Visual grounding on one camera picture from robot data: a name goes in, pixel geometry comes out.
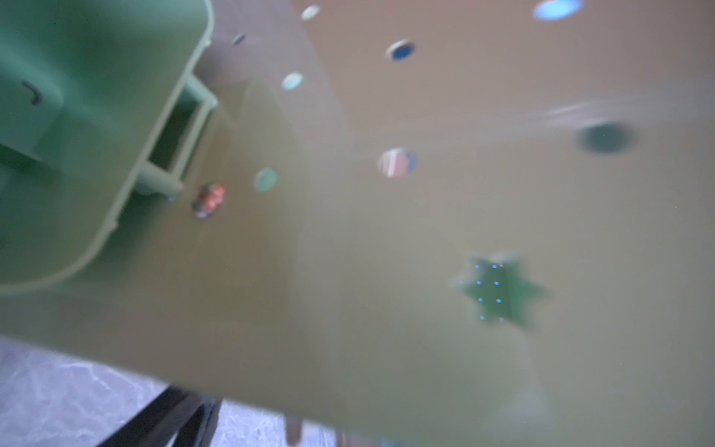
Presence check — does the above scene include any green desktop shelf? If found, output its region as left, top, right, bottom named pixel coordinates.
left=1, top=1, right=714, bottom=446

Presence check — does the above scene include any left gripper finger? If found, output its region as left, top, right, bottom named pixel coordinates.
left=100, top=387, right=223, bottom=447

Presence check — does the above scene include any green pen cup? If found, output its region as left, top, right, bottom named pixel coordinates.
left=1, top=1, right=217, bottom=296

